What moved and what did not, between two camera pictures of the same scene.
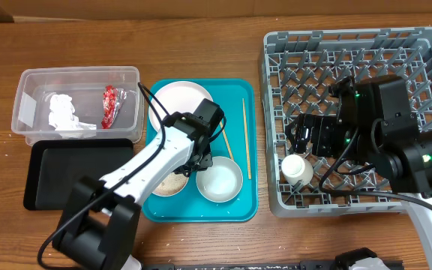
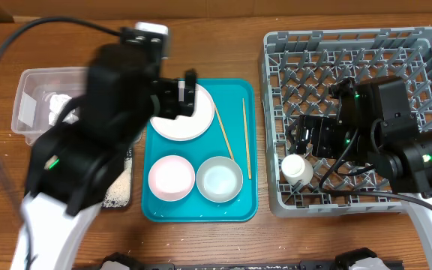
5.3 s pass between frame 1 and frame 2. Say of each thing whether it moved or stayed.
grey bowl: stayed
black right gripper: stayed
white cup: stayed
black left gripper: moved
